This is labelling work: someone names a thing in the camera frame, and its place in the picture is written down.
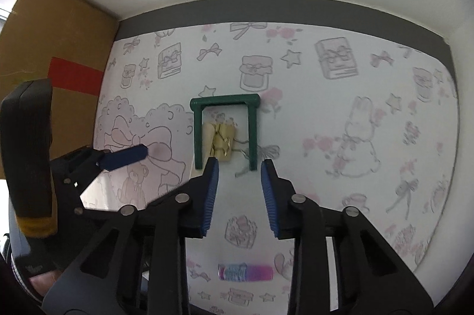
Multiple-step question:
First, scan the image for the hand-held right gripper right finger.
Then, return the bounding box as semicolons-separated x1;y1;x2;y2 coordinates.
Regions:
260;159;435;315

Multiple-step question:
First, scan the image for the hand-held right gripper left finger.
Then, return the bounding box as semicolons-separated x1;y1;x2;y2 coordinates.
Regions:
41;157;220;315

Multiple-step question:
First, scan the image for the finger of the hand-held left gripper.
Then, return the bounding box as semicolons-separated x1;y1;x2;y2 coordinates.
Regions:
51;144;149;196

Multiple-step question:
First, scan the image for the green plastic frame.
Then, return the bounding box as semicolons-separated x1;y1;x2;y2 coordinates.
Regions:
190;94;262;172

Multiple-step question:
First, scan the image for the brown cardboard box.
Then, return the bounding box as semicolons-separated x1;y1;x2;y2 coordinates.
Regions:
0;0;120;180

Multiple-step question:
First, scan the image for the pink purple lip balm tube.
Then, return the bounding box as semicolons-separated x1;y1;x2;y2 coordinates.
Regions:
217;262;275;282

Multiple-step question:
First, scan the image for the printed pink white mat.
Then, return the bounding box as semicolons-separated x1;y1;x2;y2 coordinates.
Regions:
79;20;460;315

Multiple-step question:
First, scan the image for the thin wire bow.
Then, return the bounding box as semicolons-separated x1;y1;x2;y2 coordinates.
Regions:
234;139;281;178

